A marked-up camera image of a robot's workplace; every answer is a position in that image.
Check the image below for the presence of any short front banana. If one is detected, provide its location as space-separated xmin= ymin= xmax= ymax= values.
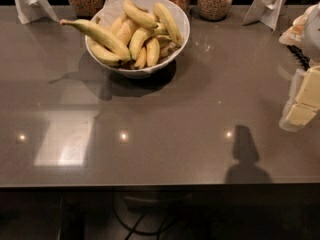
xmin=146 ymin=38 xmax=160 ymax=67

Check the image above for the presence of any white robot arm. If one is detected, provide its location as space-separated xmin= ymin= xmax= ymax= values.
xmin=279 ymin=3 xmax=320 ymax=132

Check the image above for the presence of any right white paper stand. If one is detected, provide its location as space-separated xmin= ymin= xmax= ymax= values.
xmin=243 ymin=0 xmax=287 ymax=31

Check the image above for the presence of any small front banana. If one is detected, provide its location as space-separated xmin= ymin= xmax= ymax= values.
xmin=134 ymin=46 xmax=147 ymax=69

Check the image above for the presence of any right glass jar of grains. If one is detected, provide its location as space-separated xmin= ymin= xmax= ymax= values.
xmin=197 ymin=0 xmax=233 ymax=21

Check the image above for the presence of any white ceramic bowl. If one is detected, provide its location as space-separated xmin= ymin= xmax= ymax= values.
xmin=85 ymin=0 xmax=190 ymax=79

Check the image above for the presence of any pale peeled-looking banana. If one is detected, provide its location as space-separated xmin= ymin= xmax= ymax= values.
xmin=116 ymin=19 xmax=140 ymax=46

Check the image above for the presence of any left white paper stand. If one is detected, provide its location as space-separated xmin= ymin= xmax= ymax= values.
xmin=14 ymin=0 xmax=59 ymax=24

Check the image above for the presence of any centre curved banana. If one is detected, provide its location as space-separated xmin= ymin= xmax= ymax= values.
xmin=129 ymin=27 xmax=154 ymax=60

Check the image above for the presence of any black cable under table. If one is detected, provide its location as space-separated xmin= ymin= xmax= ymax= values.
xmin=111 ymin=192 xmax=188 ymax=240

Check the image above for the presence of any long banana over bowl rim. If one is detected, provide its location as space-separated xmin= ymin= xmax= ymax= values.
xmin=60 ymin=19 xmax=131 ymax=62

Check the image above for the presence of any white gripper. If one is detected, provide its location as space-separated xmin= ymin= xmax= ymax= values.
xmin=279 ymin=66 xmax=320 ymax=132

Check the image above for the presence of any white paper stand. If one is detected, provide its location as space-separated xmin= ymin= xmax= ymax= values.
xmin=243 ymin=0 xmax=287 ymax=31
xmin=14 ymin=0 xmax=59 ymax=24

